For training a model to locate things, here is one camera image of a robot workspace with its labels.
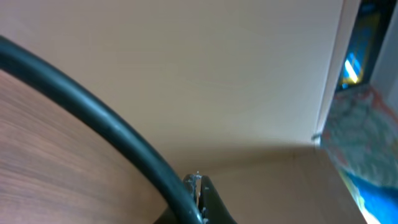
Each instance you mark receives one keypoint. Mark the dark monitor screen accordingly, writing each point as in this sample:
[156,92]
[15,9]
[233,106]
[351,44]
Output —
[368,34]

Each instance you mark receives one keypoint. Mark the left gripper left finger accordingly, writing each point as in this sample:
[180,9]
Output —
[181,201]

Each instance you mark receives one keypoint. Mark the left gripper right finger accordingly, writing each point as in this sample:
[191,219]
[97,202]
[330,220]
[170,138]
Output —
[212,208]

